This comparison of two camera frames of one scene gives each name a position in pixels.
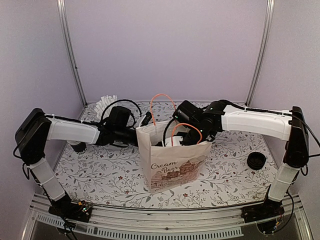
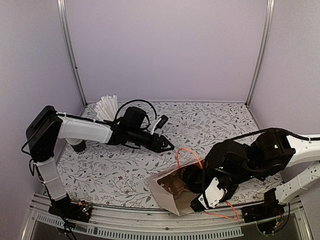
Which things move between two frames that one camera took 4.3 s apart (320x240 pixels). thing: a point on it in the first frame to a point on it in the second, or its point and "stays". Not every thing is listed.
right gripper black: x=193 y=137 to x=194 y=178
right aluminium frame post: x=270 y=13 stays
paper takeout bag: x=170 y=167 to x=169 y=181
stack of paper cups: x=79 y=147 stays
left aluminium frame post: x=62 y=13 stays
